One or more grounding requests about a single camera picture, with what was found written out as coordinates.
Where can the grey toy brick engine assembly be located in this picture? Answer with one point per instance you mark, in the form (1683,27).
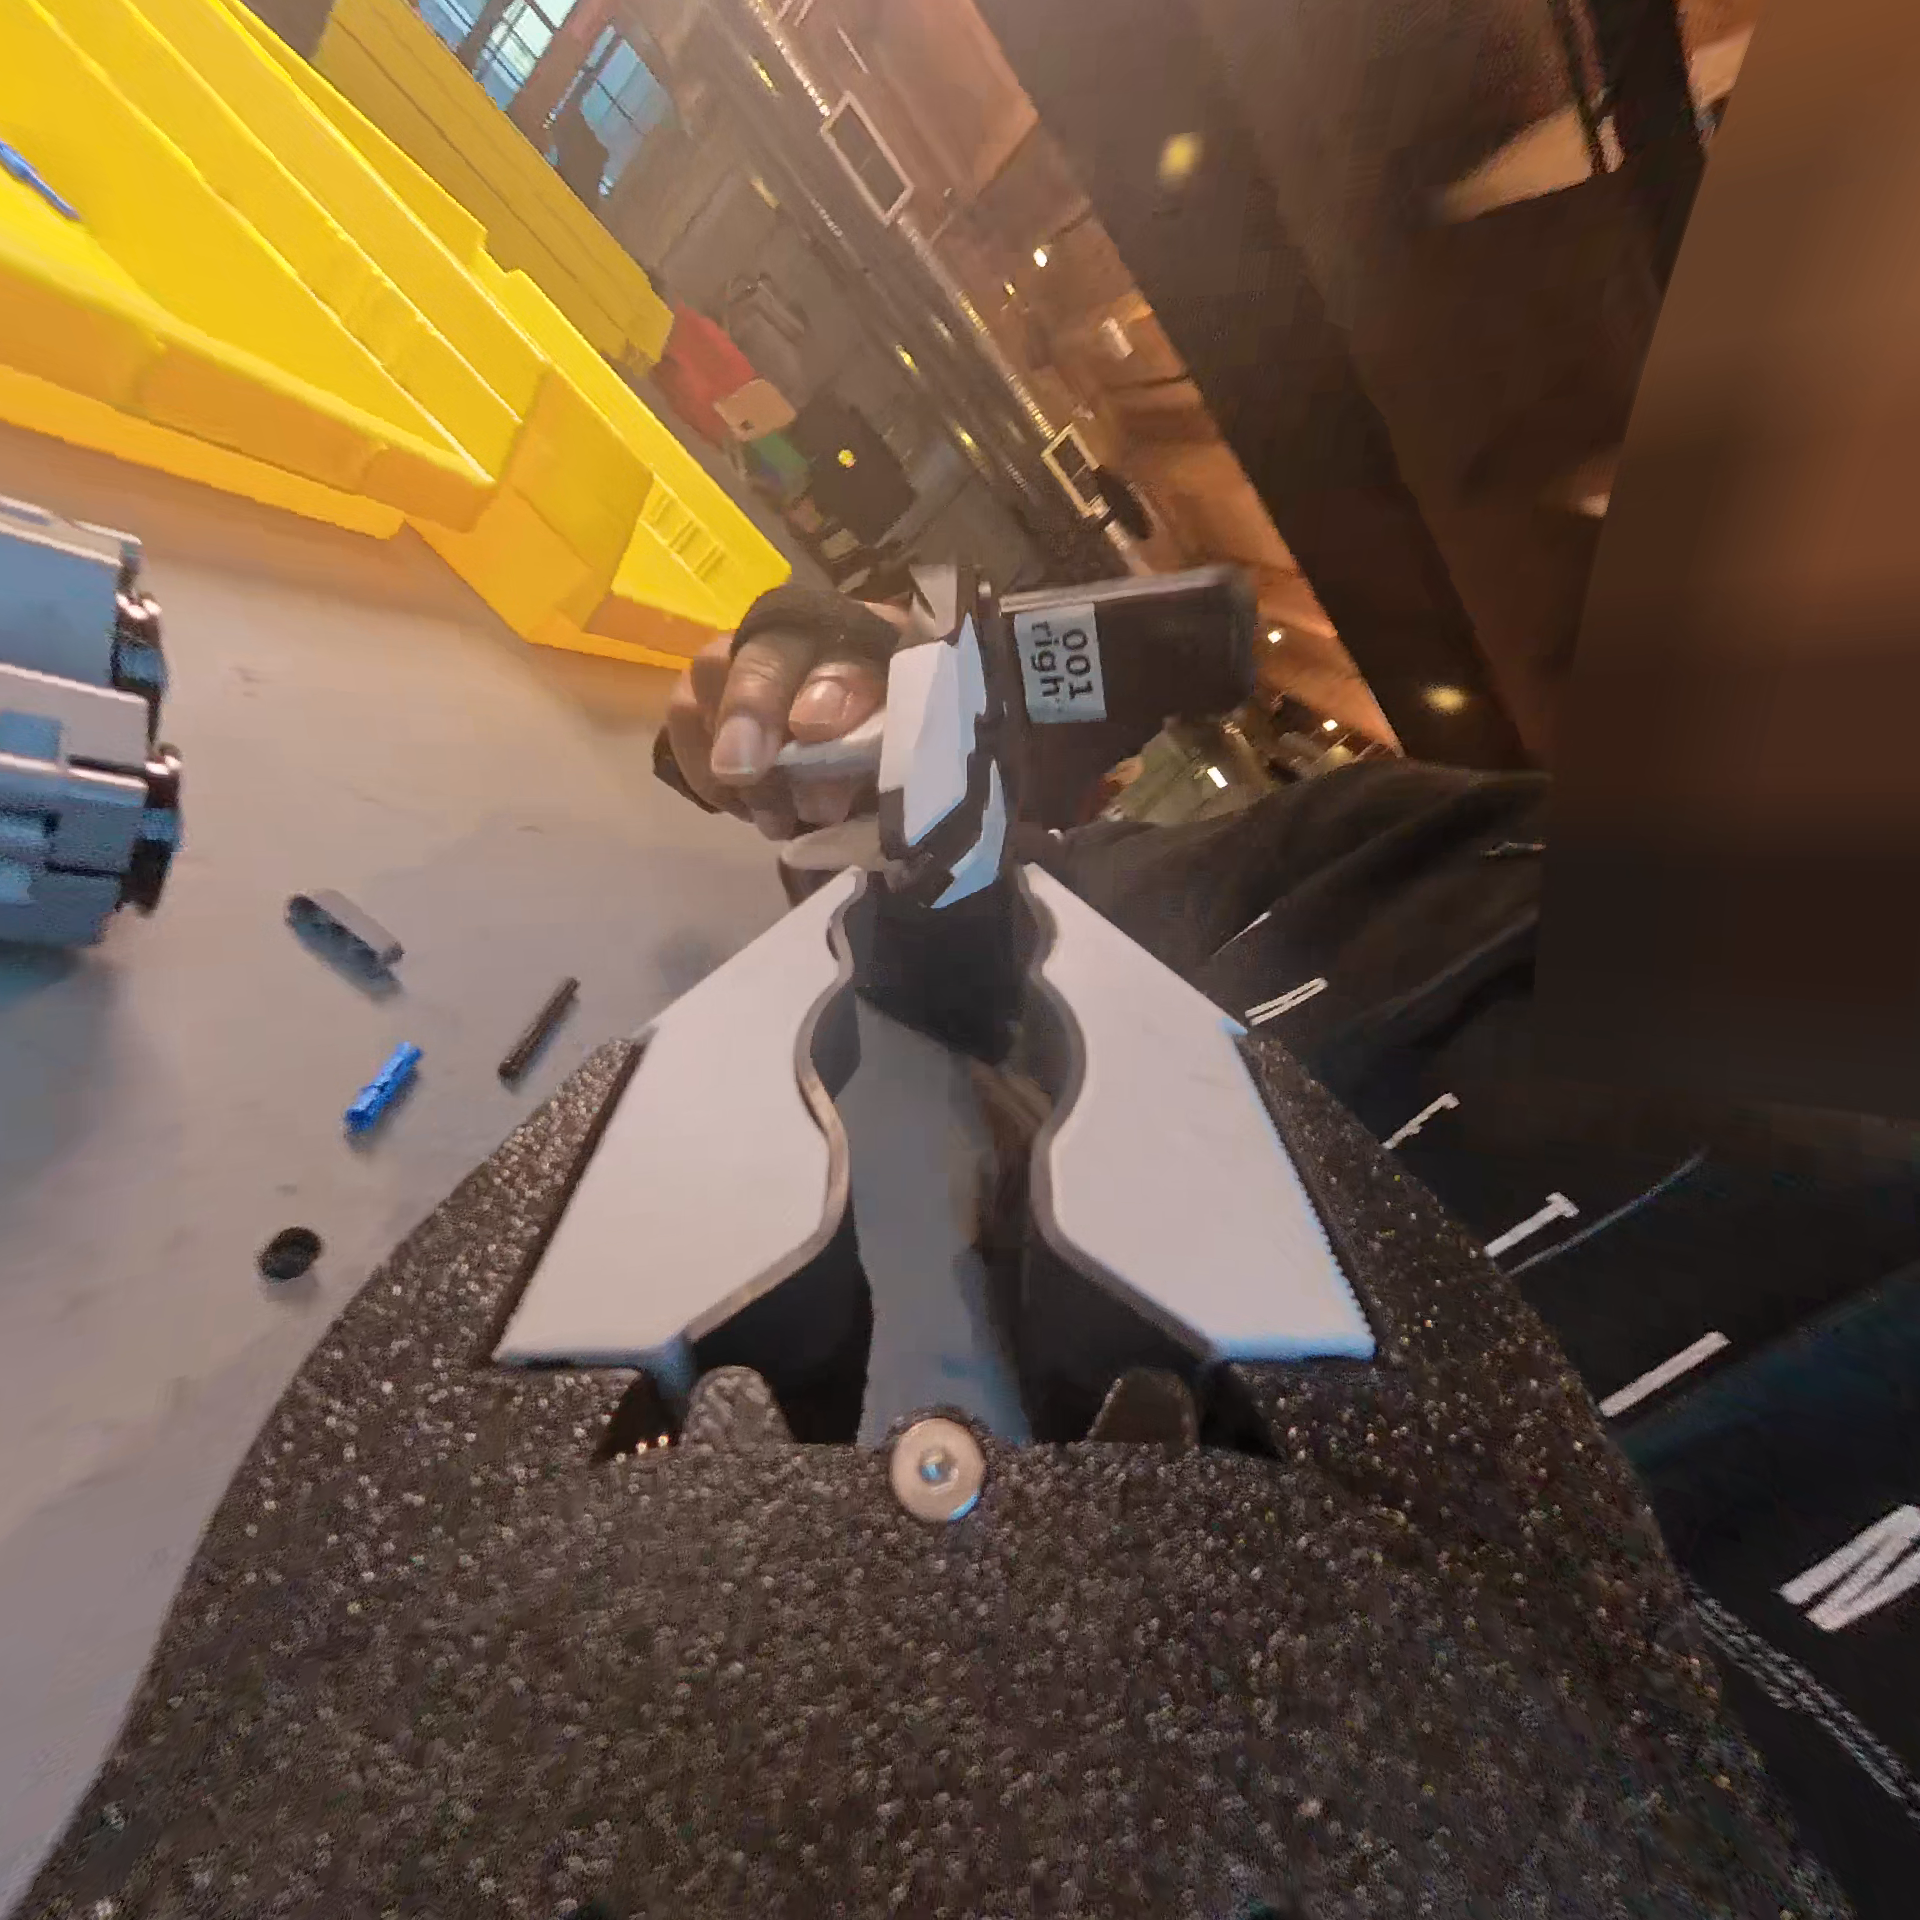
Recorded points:
(58,602)

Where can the person's black printed clothing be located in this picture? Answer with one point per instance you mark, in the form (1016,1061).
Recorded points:
(1728,1428)

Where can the small black brick bush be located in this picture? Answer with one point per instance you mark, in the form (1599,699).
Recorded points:
(288,1252)

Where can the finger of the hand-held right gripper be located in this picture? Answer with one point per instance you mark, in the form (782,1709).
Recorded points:
(961,842)
(939,705)

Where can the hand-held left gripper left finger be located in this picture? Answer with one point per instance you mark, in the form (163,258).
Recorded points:
(691,1184)

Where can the person's right hand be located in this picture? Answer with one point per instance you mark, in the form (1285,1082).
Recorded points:
(747,705)

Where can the grey toy brick wing assembly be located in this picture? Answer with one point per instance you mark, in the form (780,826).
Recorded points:
(58,842)

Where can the blue brick piece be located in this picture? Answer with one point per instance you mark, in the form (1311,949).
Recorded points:
(35,178)

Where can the colourful storage boxes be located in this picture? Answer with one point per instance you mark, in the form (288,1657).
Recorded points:
(707,352)

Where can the yellow ribbed storage bin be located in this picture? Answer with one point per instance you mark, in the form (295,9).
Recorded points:
(718,573)

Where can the dark grey short brick beam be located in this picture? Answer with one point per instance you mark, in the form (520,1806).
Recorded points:
(343,933)

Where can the plain yellow storage bin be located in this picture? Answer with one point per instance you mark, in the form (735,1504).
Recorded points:
(497,178)

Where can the blue brick pin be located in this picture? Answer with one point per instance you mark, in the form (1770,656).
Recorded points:
(384,1090)

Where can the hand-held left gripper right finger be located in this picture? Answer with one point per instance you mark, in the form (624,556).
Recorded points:
(1202,1184)

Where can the grey desk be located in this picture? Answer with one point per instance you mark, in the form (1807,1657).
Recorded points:
(303,749)

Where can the yellow open-front storage bin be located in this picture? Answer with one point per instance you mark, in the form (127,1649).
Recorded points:
(224,377)

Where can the black brick axle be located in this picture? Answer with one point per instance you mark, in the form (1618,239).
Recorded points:
(537,1031)

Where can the person's right forearm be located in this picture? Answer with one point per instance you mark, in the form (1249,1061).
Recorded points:
(939,974)

